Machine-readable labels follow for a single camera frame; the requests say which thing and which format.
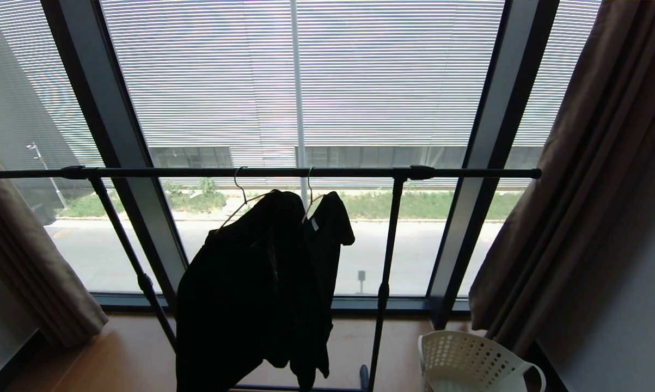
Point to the pink clothes hanger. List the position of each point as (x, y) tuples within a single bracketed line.
[(243, 196), (309, 196)]

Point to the black garment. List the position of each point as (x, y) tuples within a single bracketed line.
[(322, 272)]

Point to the black shorts with green print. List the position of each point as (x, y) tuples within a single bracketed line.
[(240, 288)]

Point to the black clothes rack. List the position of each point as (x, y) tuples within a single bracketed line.
[(196, 172)]

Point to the white laundry basket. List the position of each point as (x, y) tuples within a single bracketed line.
[(469, 365)]

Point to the brown curtain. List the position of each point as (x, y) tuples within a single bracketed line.
[(588, 163), (22, 261)]

